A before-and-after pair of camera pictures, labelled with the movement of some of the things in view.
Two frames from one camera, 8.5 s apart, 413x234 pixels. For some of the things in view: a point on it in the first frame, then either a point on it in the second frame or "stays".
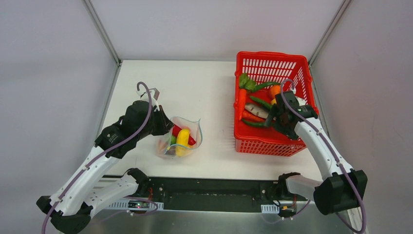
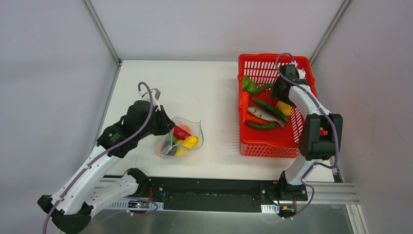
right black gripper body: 281,119 to 279,91
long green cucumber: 266,104 stays
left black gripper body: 164,119 stays
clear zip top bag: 185,136 stays
